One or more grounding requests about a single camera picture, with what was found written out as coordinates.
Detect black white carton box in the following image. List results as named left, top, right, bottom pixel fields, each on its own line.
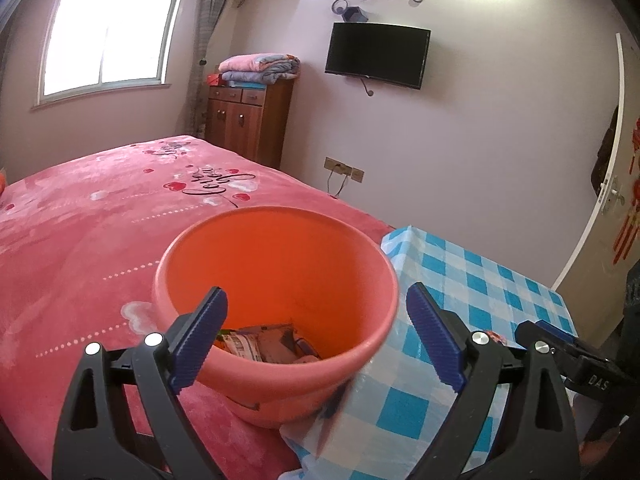
left=215, top=324, right=321, bottom=365

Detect orange plastic trash bucket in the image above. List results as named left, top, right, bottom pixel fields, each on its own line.
left=153, top=206, right=399, bottom=428

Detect person's right hand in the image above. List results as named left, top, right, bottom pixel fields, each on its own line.
left=578, top=428, right=620, bottom=477

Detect cream door with red decoration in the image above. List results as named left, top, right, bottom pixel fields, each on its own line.
left=552, top=36, right=639, bottom=347

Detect blue white checkered tablecloth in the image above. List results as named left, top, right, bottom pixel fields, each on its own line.
left=281, top=226, right=576, bottom=479

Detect pink floral bed blanket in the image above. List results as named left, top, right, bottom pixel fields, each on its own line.
left=1, top=136, right=390, bottom=474

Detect brown wooden cabinet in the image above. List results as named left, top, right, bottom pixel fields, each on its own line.
left=204, top=80, right=294, bottom=169

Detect folded blankets stack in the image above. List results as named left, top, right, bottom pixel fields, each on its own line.
left=205, top=53, right=302, bottom=87

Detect bright window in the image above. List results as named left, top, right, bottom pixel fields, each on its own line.
left=38, top=0, right=180, bottom=104

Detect grey checkered curtain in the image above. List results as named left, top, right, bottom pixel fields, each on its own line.
left=183, top=0, right=228, bottom=134

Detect wall socket strip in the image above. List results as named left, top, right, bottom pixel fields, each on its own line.
left=323, top=157, right=364, bottom=183

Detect black charger cable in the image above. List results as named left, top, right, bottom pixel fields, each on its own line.
left=326, top=162, right=352, bottom=198

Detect black wall television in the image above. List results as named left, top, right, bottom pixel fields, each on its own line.
left=324, top=23, right=431, bottom=90

